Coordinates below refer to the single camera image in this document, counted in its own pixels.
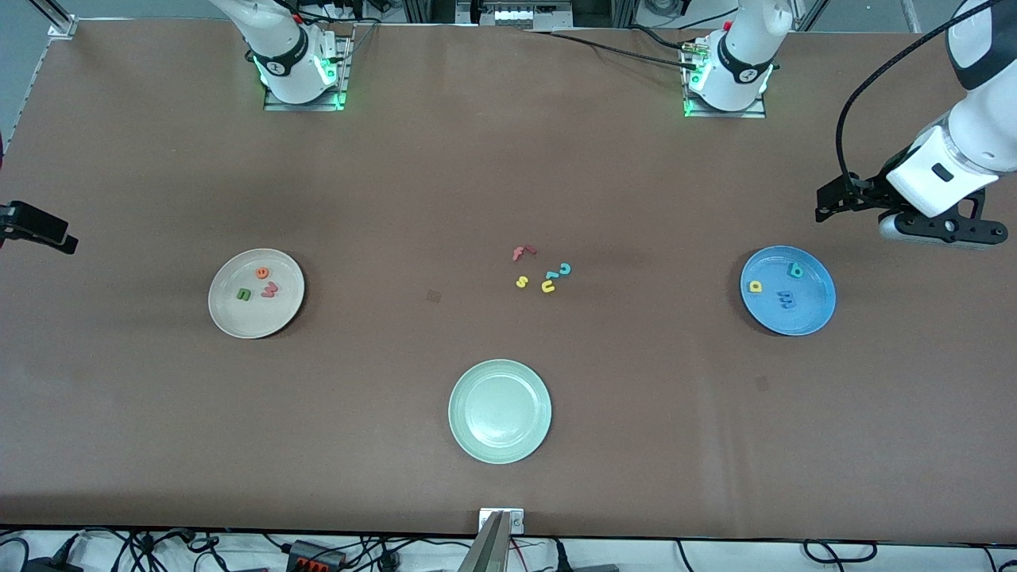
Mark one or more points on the teal letter p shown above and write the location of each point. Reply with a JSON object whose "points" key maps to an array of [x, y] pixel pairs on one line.
{"points": [[794, 270]]}

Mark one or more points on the blue letter m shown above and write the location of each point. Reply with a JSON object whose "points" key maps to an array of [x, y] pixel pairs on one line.
{"points": [[786, 299]]}

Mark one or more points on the red letter w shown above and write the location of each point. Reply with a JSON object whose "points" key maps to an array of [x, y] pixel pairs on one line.
{"points": [[270, 289]]}

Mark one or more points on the blue plate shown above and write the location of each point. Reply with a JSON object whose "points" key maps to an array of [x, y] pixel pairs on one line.
{"points": [[810, 310]]}

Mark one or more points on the beige brown plate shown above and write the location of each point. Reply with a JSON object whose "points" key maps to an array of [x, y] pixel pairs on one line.
{"points": [[256, 318]]}

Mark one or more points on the grey metal equipment box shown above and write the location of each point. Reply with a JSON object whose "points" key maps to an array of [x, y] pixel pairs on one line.
{"points": [[516, 14]]}

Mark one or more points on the pale green plate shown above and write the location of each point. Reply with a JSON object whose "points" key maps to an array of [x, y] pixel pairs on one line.
{"points": [[500, 411]]}

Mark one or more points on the black orange power strip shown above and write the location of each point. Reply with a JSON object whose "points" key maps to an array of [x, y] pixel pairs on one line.
{"points": [[314, 554]]}

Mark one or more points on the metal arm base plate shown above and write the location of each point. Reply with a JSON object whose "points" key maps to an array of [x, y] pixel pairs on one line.
{"points": [[306, 106], [727, 114]]}

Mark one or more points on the aluminium frame corner post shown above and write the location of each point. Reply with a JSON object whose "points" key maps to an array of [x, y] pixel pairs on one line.
{"points": [[62, 28]]}

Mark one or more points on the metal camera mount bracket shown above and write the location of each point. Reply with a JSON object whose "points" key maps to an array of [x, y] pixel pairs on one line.
{"points": [[496, 528]]}

